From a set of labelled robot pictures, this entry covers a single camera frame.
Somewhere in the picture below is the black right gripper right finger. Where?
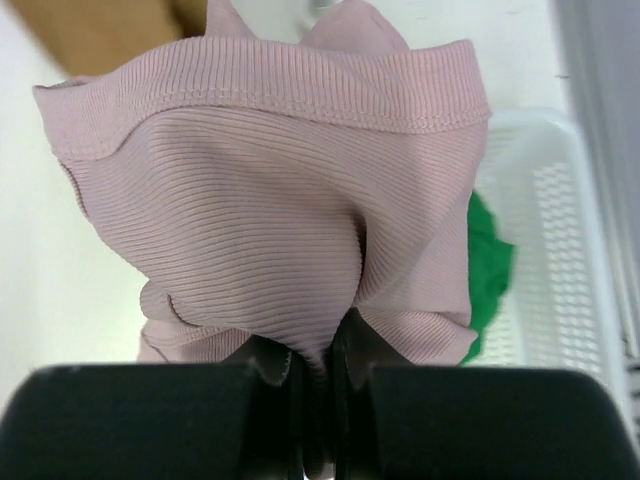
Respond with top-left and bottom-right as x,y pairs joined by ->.
332,324 -> 639,479

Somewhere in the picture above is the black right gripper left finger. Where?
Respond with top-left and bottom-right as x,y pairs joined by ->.
1,355 -> 303,479

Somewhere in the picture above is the green tank top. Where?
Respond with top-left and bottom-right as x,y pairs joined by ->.
461,191 -> 515,365

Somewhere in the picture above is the mauve pink tank top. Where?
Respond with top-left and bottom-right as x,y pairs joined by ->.
31,0 -> 494,480

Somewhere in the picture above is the tan brown tank top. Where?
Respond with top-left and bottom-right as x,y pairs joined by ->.
9,0 -> 207,76

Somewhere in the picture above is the white plastic basket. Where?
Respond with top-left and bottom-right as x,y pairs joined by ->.
472,106 -> 626,386

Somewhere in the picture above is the white clothes rack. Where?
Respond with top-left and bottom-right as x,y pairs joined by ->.
232,0 -> 338,47

